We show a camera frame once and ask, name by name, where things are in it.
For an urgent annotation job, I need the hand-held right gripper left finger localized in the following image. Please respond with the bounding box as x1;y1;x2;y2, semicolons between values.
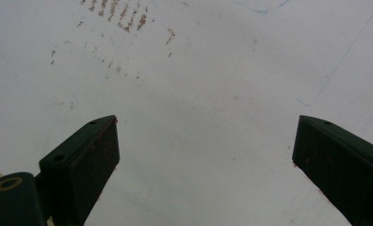
38;114;121;226

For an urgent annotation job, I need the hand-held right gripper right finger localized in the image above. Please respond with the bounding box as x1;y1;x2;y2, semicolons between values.
291;114;373;226

